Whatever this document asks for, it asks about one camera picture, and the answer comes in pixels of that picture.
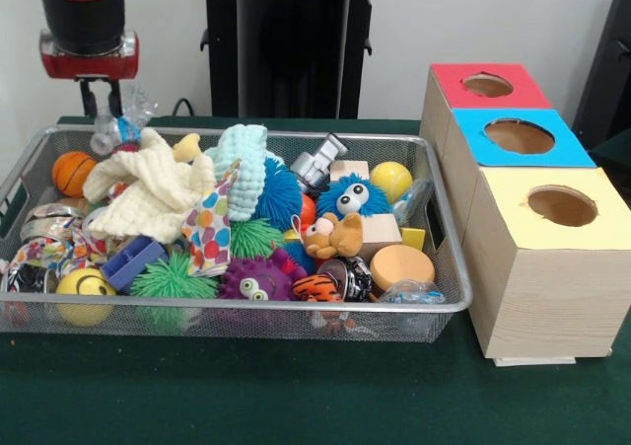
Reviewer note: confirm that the plain yellow ball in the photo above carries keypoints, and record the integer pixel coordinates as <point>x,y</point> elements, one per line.
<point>392,181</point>

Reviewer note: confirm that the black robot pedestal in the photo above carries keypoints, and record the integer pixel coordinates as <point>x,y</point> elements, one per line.
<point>286,50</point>

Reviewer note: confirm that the clear mesh bin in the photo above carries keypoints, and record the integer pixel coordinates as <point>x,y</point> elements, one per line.
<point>246,323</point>

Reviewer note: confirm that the blue fuzzy toy with eyes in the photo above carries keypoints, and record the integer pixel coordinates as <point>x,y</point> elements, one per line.
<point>345,200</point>

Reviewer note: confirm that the clear plastic packet blue label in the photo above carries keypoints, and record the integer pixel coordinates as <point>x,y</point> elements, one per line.
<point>123,131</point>

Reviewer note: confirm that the black chair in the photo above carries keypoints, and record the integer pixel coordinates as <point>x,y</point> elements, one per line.
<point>611,70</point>

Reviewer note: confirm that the brown plush toy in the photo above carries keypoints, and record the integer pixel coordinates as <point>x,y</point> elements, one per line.
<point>340,238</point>

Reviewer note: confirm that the wooden box with three holes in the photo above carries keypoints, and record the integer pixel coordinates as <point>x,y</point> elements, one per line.
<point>542,287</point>

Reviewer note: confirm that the yellow smiley ball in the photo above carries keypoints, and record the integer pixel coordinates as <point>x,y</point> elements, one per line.
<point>86,292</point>

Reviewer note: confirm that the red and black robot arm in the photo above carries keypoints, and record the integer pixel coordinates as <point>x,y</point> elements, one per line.
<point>84,11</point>

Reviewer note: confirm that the green spiky ball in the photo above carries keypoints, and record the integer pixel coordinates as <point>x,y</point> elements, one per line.
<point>175,279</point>

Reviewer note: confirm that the cream knitted cloth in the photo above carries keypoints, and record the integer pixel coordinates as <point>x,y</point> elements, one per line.
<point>148,198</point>

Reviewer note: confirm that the mint green knitted cloth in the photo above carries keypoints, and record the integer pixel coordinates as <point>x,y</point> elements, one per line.
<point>242,169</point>

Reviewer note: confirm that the polka dot cloth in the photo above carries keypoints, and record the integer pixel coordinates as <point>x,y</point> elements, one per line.
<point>207,233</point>

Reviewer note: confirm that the purple spiky ball with eyes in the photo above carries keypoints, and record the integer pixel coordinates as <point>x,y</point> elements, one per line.
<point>251,279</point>

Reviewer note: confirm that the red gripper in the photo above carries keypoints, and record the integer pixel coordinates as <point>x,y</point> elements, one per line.
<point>89,67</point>

